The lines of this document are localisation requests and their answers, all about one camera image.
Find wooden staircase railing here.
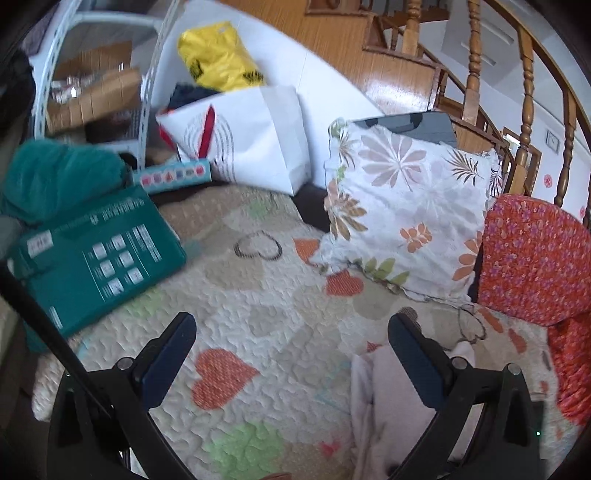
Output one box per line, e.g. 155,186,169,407
222,0,591,232

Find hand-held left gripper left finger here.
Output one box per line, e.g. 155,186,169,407
46,311,197,480

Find pale pink embroidered top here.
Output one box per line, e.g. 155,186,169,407
349,342,481,480

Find heart patterned quilt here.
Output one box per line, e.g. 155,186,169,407
32,182,583,480

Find white paper bag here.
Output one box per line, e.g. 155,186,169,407
156,85,314,195

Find grey folded item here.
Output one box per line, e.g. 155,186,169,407
355,111,458,147

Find dark blue cloth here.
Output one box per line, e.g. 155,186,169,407
166,83,222,112

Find white floral pillow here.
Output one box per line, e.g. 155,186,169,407
308,117,504,304

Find open cardboard box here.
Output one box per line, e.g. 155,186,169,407
46,41,144,136

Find teal towel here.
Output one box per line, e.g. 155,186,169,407
0,140,133,227

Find long colourful patterned box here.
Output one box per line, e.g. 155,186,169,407
131,158,212,193

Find red floral cushion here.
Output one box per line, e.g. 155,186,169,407
478,194,591,326

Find red floral cloth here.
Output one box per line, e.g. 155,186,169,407
547,314,591,428

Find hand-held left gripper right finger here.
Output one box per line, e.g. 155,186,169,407
387,313,544,480

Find teal cardboard box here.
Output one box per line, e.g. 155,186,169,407
9,185,188,340

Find white metal shelf rack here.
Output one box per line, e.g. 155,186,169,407
28,0,182,172

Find black strap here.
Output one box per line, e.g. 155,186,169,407
0,261,134,462

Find yellow plastic bag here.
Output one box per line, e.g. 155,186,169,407
178,21,267,93

